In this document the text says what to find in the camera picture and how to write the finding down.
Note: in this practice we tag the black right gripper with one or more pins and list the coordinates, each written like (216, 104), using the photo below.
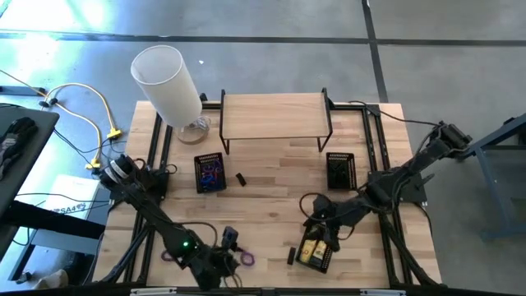
(341, 215)

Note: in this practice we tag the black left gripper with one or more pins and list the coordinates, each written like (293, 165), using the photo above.
(215, 267)

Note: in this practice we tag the yellow green crayon box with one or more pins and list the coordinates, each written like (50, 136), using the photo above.
(308, 248)
(319, 252)

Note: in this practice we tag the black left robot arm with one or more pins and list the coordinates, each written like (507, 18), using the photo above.
(156, 214)

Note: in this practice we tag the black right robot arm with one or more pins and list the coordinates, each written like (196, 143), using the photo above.
(411, 172)

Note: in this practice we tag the dark grey side desk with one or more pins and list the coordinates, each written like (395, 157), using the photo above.
(41, 135)

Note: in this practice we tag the black slotted plastic basket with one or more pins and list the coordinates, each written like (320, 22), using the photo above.
(328, 170)
(197, 172)
(326, 267)

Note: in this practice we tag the white light bar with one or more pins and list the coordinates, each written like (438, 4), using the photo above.
(384, 292)
(154, 291)

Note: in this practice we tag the wooden shelf black metal legs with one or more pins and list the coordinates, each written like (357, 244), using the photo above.
(275, 115)

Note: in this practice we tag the white cardboard box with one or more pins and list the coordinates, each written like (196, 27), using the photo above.
(70, 197)

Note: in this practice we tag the white shade table lamp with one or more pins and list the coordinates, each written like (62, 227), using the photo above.
(164, 90)

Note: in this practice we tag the black glove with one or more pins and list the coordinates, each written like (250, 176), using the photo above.
(14, 140)

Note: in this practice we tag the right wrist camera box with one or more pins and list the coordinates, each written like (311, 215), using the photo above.
(322, 203)

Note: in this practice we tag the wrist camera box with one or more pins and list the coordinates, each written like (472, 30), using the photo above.
(230, 236)
(322, 203)

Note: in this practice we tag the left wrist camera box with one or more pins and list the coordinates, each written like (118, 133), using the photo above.
(230, 236)

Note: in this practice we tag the grey blue metal table frame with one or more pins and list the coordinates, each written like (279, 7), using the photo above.
(493, 189)

